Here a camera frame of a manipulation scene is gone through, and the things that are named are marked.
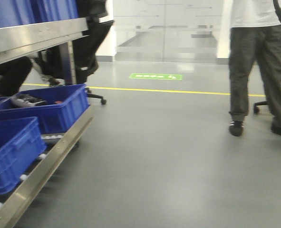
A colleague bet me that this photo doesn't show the person in black trousers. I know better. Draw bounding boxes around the person in black trousers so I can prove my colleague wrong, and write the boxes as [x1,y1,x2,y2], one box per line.
[30,0,114,86]

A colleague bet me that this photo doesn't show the blue crate far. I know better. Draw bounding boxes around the blue crate far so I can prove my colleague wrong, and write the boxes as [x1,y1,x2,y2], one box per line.
[0,84,89,134]

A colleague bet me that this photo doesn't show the steel lower rack rail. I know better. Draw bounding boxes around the steel lower rack rail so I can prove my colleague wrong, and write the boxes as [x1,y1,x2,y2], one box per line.
[0,116,94,228]

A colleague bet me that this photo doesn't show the dark blue bin upper left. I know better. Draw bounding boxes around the dark blue bin upper left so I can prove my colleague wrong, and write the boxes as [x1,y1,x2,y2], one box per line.
[0,0,78,28]

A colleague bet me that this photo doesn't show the stainless steel shelf rail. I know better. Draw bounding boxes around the stainless steel shelf rail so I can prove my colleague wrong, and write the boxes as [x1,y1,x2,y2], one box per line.
[0,18,88,64]

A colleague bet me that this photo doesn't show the black office chair base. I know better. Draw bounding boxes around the black office chair base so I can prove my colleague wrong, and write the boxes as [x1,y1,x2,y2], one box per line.
[85,87,107,105]

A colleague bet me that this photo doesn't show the blue crate near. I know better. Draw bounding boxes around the blue crate near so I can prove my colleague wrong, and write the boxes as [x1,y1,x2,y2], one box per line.
[0,117,46,195]

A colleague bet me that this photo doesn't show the person in white shirt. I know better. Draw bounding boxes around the person in white shirt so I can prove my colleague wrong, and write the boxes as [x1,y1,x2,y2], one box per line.
[228,0,281,142]

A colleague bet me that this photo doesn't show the blue crate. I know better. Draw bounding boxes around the blue crate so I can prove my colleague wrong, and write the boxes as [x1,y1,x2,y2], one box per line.
[0,117,46,195]
[0,84,89,134]

